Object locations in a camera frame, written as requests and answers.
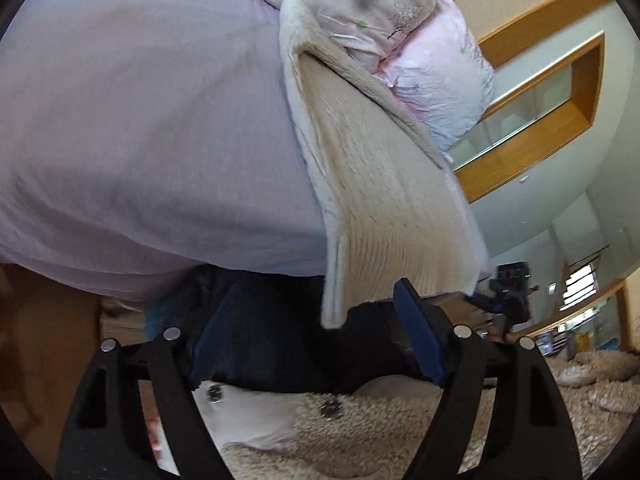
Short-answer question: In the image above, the lavender bed sheet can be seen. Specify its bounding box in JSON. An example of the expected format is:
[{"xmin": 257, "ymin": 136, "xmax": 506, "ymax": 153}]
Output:
[{"xmin": 1, "ymin": 0, "xmax": 326, "ymax": 302}]

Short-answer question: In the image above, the fuzzy beige jacket with snaps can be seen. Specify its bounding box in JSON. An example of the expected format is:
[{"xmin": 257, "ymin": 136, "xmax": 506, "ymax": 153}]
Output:
[{"xmin": 193, "ymin": 350, "xmax": 639, "ymax": 479}]

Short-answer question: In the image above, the pink floral pillow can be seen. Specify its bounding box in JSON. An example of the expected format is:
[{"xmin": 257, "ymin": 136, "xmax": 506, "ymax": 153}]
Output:
[{"xmin": 375, "ymin": 0, "xmax": 494, "ymax": 153}]

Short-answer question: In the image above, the wooden framed window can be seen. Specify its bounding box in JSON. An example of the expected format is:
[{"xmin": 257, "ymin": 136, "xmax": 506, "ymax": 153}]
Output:
[{"xmin": 447, "ymin": 0, "xmax": 616, "ymax": 205}]

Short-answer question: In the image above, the beige cable knit sweater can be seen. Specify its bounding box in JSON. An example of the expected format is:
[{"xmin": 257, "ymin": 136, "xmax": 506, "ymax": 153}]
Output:
[{"xmin": 279, "ymin": 0, "xmax": 488, "ymax": 328}]

